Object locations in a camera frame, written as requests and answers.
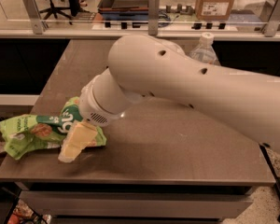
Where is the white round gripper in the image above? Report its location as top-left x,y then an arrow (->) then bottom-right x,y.
58,76 -> 123,162

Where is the green rice chip bag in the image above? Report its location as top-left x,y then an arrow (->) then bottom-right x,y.
0,96 -> 107,161

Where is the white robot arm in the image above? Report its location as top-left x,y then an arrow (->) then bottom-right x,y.
78,35 -> 280,154

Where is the clear plastic water bottle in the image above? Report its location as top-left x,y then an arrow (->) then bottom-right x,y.
189,32 -> 218,64

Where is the brown cardboard box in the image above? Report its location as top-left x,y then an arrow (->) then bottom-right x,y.
195,0 -> 234,21

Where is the left metal railing post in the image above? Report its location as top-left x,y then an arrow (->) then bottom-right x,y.
22,0 -> 44,35

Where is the metal railing post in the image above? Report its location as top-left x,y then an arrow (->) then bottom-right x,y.
263,0 -> 280,37
22,0 -> 44,35
148,0 -> 160,35

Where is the middle metal railing post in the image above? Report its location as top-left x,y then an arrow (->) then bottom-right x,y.
148,0 -> 160,35

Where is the right metal railing post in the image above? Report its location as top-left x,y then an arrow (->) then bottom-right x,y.
263,0 -> 280,37

